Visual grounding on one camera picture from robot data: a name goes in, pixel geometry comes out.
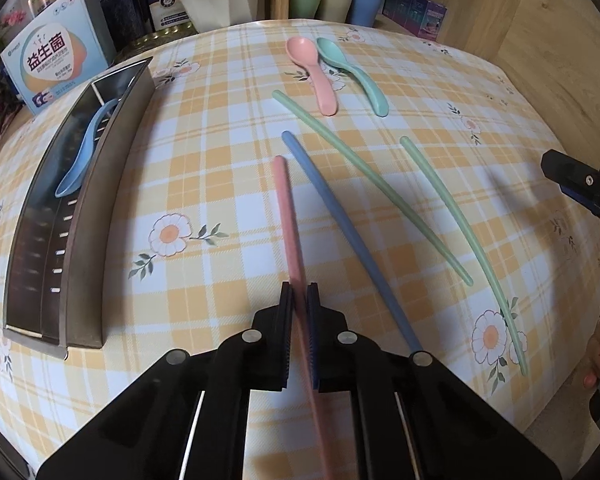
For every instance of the pink chopstick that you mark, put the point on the pink chopstick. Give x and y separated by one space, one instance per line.
287 220

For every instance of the green chopstick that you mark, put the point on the green chopstick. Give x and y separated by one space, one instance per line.
475 250
375 180

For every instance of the green cup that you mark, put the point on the green cup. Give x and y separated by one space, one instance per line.
305 0

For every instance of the light blue printed box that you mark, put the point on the light blue printed box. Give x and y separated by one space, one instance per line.
55 55

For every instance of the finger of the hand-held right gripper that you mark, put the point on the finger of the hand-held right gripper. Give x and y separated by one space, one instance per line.
587 185

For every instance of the dark blue patterned tube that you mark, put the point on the dark blue patterned tube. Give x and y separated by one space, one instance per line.
122 20

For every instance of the blue chopstick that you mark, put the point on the blue chopstick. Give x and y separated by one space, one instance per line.
345 230

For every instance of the beige cup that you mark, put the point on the beige cup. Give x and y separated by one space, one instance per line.
336 2

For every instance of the stainless steel utensil tray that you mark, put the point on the stainless steel utensil tray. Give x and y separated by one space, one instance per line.
80 260

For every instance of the dark blue milk carton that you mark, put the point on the dark blue milk carton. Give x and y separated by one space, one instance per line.
167 7

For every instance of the yellow checked floral tablecloth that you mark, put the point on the yellow checked floral tablecloth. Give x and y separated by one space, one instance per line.
220 135

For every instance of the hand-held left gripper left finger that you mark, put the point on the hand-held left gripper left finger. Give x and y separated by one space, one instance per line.
275 350

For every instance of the gold metal tray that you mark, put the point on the gold metal tray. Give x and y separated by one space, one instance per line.
150 42

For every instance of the pink spoon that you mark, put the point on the pink spoon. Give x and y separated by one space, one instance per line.
315 75

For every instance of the wooden shelf unit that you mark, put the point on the wooden shelf unit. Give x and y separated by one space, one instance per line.
480 5

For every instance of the teal spoon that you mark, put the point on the teal spoon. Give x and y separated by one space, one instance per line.
360 80

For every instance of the blue cup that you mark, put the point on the blue cup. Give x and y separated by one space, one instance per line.
367 6

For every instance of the blue spoon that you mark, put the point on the blue spoon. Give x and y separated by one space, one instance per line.
82 160

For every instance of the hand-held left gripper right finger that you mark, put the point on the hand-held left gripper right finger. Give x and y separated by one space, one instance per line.
325 350

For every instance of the purple box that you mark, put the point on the purple box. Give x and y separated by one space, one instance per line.
420 12

